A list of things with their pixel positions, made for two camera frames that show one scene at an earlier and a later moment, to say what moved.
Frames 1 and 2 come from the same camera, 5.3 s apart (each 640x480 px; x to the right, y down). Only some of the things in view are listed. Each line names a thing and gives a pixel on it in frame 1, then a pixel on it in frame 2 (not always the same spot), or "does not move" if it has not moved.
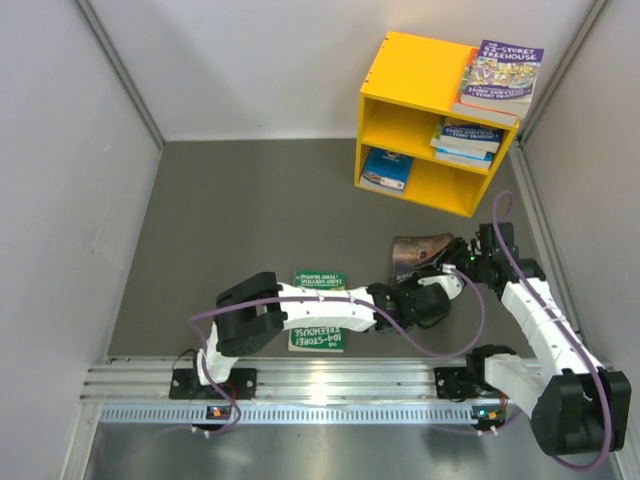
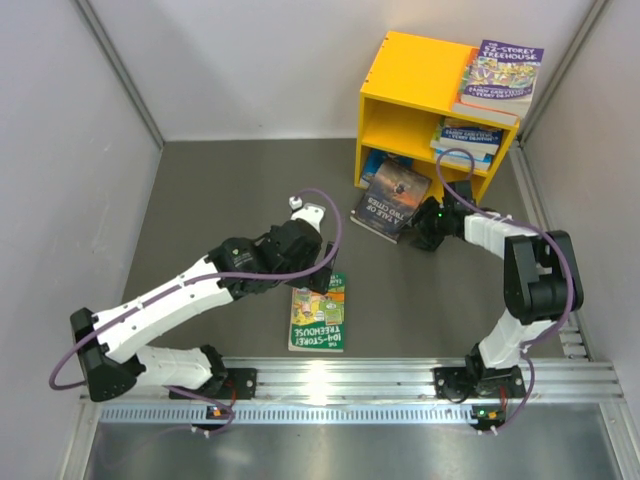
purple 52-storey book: (502, 75) does not move
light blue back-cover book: (387, 170) does not move
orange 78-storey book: (471, 111) does not move
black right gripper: (457, 247) -> (427, 240)
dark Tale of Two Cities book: (412, 253) -> (392, 196)
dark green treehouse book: (318, 339) does not move
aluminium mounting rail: (289, 390) does not move
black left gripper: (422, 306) -> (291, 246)
